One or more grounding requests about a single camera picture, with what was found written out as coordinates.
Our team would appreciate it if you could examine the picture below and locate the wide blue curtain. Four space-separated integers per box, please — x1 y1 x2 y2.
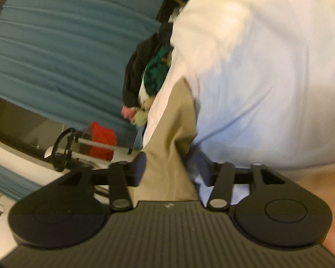
0 0 168 147

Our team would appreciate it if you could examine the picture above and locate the black garment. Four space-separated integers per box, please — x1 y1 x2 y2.
122 22 175 109

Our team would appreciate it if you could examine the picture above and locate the narrow blue curtain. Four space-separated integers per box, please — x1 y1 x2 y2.
0 159 43 201

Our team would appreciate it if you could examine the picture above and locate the tan hoodie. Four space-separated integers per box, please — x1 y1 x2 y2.
128 77 201 202

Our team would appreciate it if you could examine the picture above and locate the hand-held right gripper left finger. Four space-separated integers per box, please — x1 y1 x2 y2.
57 152 148 212

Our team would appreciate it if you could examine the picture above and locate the green garment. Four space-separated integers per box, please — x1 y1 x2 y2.
143 46 172 96

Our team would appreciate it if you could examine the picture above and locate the pink garment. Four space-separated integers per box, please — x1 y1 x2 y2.
121 105 136 121

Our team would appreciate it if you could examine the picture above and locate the pale yellow towel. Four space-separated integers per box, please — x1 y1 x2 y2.
130 98 155 126

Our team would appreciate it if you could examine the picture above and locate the garment steamer stand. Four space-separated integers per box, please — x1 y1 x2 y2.
44 128 135 174

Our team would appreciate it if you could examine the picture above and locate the light blue cloth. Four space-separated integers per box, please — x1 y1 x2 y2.
134 126 146 150

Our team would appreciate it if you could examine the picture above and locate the pastel tie-dye duvet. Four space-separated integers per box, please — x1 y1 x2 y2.
142 0 335 257

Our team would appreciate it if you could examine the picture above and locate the red cloth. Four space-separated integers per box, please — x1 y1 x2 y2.
89 122 118 161

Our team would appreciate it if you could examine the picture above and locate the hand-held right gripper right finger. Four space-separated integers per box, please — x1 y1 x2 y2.
193 151 287 210

